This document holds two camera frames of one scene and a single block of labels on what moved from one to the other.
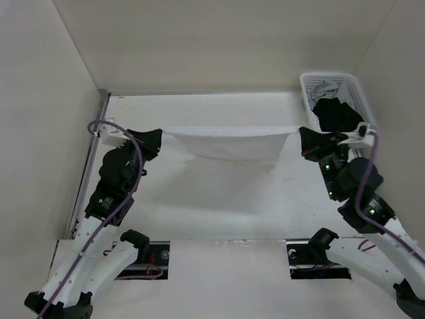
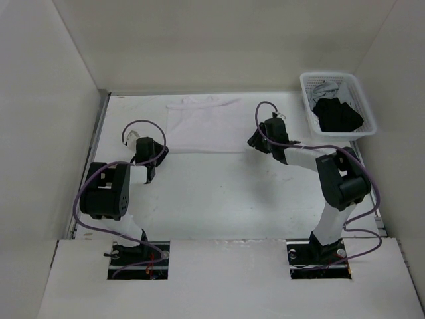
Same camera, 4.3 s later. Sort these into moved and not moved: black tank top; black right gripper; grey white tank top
Moved: black right gripper
Not moved: grey white tank top; black tank top
